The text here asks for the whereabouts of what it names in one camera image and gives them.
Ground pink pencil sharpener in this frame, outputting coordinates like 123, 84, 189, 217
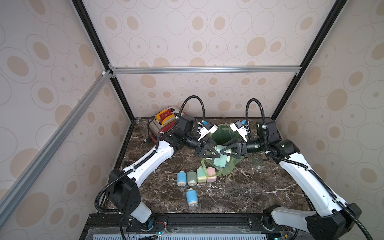
207, 167, 217, 183

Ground mint green pencil sharpener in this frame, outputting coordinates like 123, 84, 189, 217
220, 146, 233, 157

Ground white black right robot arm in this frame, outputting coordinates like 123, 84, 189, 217
220, 98, 373, 240

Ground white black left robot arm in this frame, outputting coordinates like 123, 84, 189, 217
95, 95, 221, 228

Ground light green pencil sharpener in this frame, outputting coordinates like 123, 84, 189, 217
197, 166, 207, 184

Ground sage green pencil sharpener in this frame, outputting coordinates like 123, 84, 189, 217
187, 170, 198, 187

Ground blue pencil sharpener in row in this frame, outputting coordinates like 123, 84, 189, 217
177, 171, 187, 187

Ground blue pencil sharpener in front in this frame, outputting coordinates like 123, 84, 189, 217
186, 188, 199, 206

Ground green plastic bin liner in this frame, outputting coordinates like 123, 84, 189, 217
201, 124, 244, 177

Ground red yellow toy items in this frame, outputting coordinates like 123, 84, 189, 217
156, 108, 176, 126

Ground red plastic basket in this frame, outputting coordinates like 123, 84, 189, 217
147, 119, 176, 143

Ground silver aluminium crossbar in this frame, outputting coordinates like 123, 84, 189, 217
111, 65, 302, 75

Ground silver aluminium side bar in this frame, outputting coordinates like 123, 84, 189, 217
1, 70, 112, 227

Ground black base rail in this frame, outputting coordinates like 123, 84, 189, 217
80, 213, 312, 240

